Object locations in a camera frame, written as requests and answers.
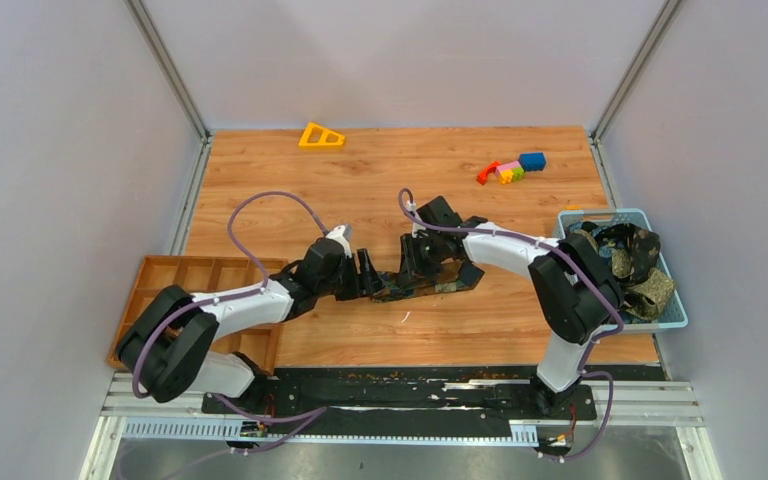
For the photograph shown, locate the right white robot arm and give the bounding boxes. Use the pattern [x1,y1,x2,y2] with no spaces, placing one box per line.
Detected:
[398,188,624,418]

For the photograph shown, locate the wooden compartment tray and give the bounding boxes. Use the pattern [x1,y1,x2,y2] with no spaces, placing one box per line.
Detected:
[107,255,282,372]

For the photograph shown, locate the olive patterned rolled tie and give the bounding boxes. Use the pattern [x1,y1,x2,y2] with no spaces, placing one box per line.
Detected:
[568,228,677,323]

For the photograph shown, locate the yellow triangular plastic block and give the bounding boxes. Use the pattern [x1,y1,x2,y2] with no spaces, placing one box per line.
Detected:
[297,122,346,150]

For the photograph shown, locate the blue green brown tie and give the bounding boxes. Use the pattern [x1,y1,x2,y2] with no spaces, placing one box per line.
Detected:
[371,260,485,303]

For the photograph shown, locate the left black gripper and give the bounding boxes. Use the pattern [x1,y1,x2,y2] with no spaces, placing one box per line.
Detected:
[317,248,389,302]

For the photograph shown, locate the colourful toy brick assembly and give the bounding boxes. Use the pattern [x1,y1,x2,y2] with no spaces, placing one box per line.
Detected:
[476,152,547,185]

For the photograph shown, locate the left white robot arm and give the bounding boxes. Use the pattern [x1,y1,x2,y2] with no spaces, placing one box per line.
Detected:
[115,238,384,413]

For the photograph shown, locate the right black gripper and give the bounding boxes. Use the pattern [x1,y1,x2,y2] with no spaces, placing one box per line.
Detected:
[397,233,445,287]

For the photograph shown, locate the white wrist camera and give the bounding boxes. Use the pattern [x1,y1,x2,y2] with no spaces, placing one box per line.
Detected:
[404,201,424,238]
[326,224,353,258]

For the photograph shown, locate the blue perforated plastic basket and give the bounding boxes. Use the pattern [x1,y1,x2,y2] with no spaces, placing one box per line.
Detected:
[554,208,688,333]

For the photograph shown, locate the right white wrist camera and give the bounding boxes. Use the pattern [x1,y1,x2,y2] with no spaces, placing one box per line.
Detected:
[404,201,424,238]

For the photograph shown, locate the aluminium frame rails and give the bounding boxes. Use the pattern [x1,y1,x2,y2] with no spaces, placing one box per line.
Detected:
[80,374,707,479]

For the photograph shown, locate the dark floral tie in basket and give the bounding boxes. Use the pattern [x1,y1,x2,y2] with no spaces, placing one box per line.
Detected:
[566,221,666,289]

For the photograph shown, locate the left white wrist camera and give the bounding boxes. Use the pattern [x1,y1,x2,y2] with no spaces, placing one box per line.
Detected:
[326,224,353,258]

